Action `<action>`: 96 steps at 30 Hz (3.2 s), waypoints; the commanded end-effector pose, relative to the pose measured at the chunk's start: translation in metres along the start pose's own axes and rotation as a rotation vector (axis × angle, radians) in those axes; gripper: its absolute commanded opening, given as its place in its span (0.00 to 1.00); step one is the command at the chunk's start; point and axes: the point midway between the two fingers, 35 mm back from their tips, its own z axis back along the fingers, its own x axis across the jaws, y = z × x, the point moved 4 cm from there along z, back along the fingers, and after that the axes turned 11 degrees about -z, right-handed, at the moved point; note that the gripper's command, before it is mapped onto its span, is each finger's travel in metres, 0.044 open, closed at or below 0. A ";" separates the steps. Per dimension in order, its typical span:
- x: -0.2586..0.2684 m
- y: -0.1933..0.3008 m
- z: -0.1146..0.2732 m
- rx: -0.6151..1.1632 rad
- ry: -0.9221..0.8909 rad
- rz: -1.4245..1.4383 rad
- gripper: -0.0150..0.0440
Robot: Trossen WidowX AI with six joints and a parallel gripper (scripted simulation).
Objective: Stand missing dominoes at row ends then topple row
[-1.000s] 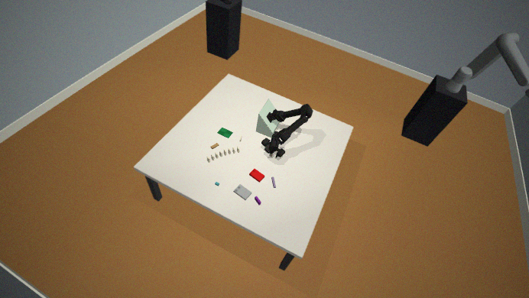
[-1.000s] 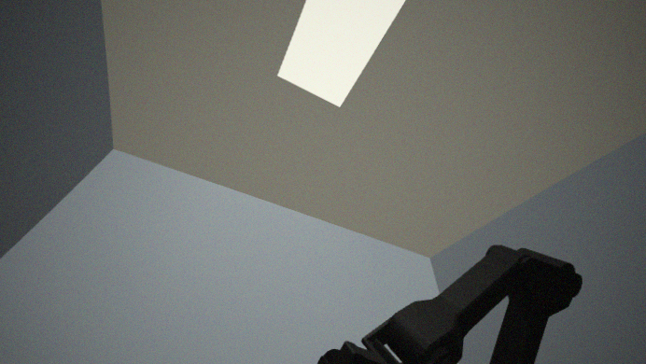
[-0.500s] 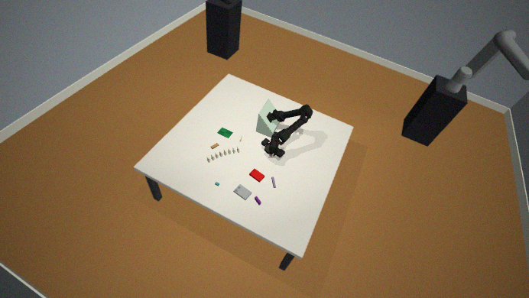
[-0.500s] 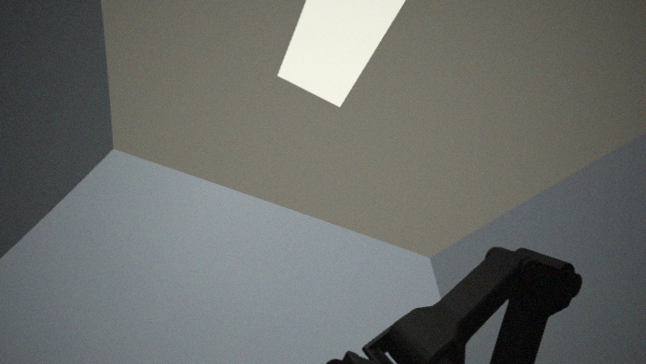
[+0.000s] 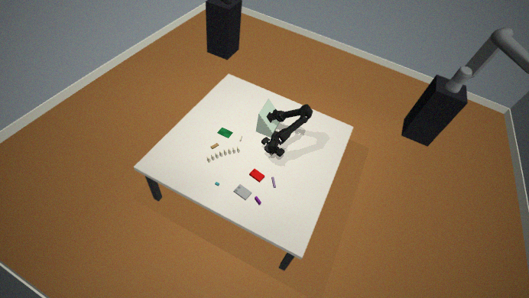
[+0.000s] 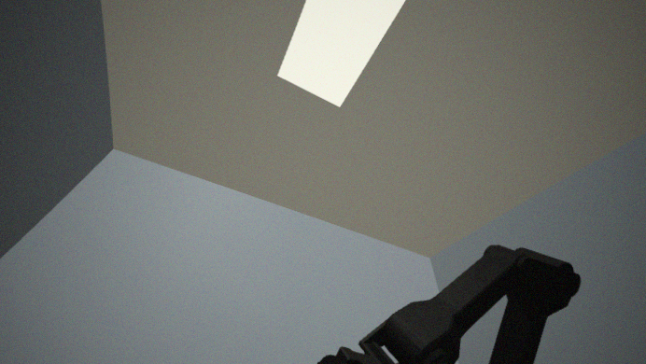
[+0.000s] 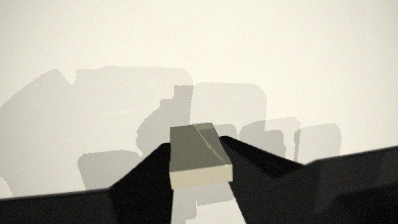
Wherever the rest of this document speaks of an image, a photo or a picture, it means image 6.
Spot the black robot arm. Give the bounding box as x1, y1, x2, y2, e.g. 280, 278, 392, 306
317, 245, 582, 364

